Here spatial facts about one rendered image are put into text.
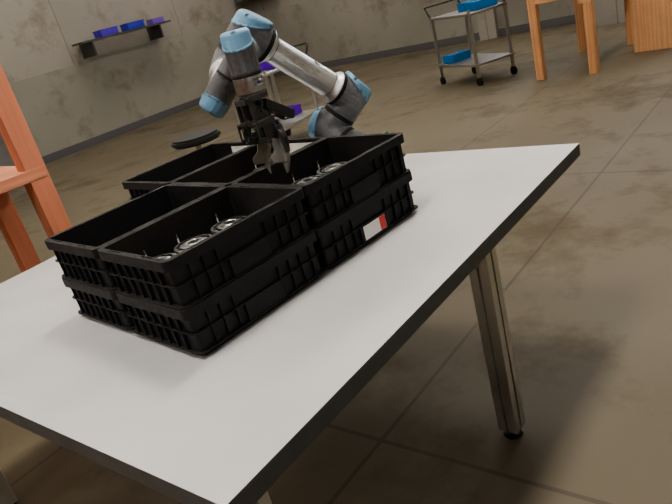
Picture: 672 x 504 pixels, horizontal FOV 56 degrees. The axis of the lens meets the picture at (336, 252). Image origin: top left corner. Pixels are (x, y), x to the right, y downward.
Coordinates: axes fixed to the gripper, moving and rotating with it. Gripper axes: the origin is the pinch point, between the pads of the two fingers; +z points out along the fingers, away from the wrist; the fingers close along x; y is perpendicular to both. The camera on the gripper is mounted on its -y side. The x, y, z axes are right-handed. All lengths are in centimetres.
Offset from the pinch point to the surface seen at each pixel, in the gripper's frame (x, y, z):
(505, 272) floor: -4, -120, 94
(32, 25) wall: -894, -431, -109
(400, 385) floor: -6, -32, 94
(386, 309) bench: 42, 23, 24
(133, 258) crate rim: 2.2, 49.8, 1.6
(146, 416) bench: 17, 68, 24
